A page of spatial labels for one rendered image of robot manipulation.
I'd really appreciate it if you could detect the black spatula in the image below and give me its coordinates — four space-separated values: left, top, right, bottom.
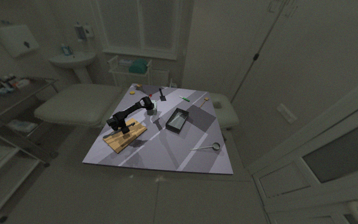
159 88 166 101

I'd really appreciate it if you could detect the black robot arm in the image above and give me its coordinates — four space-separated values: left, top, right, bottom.
106 96 154 131

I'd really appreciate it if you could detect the light wooden board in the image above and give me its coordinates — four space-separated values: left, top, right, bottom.
102 118 147 154

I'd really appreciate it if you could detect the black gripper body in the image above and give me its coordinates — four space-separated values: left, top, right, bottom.
119 121 130 134

